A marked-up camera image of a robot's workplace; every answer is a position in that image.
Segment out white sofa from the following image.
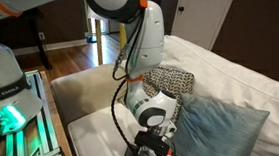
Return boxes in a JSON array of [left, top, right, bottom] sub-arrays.
[[44, 25, 279, 156]]

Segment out teal cushion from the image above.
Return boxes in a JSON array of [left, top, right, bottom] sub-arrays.
[[169, 91, 272, 156]]

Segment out white wall outlet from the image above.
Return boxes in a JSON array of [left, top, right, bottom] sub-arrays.
[[37, 31, 47, 42]]

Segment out white door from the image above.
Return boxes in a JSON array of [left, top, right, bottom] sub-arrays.
[[169, 0, 235, 53]]

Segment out black braided cable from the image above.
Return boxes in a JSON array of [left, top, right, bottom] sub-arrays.
[[105, 50, 160, 156]]

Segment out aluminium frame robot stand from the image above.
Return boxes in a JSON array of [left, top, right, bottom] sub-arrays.
[[0, 66, 73, 156]]

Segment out yellow wooden tripod leg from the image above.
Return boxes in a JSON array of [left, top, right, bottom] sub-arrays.
[[117, 21, 130, 52], [91, 17, 107, 66]]

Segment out black side table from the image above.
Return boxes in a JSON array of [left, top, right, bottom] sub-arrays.
[[0, 5, 58, 71]]

